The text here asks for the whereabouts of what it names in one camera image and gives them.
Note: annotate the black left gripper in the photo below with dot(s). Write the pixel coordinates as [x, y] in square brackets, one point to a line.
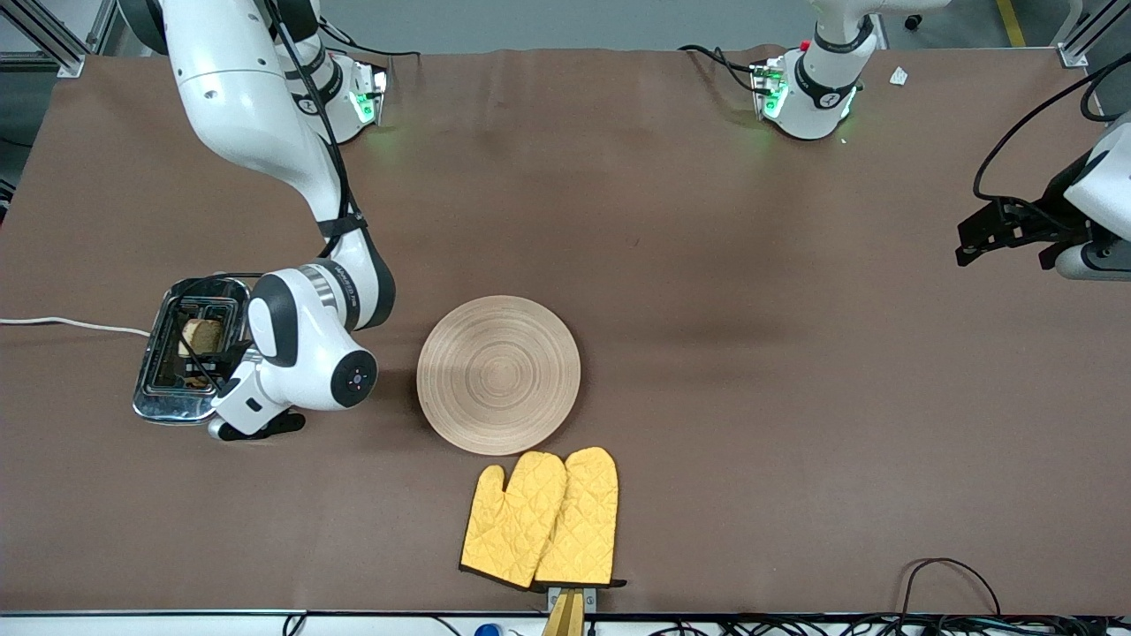
[1039, 222]

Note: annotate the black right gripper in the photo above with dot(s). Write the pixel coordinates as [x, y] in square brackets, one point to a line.
[231, 360]

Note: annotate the brown bread slice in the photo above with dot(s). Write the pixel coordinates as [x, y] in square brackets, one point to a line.
[203, 336]

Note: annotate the round wooden plate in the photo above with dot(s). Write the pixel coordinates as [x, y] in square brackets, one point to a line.
[499, 375]

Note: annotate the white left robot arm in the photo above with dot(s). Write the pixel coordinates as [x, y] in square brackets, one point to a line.
[822, 88]

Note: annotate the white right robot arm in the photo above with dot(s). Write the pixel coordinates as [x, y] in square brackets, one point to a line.
[230, 88]

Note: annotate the chrome and beige toaster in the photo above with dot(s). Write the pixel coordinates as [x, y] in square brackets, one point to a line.
[150, 402]

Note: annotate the white paper scrap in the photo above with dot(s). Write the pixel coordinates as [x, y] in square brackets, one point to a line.
[899, 76]

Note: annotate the yellow floor tape strip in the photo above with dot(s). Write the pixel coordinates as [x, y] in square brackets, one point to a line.
[1012, 22]

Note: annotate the black caster wheel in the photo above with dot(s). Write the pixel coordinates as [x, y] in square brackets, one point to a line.
[913, 20]

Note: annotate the brown table cover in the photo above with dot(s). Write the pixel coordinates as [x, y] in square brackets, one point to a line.
[707, 265]

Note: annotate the yellow quilted oven mitt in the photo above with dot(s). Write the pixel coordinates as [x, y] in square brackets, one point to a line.
[517, 530]
[583, 521]

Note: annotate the blue cap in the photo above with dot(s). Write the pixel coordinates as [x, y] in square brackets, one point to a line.
[488, 630]

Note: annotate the aluminium frame profile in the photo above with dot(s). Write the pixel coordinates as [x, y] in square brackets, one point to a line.
[1074, 49]
[53, 57]

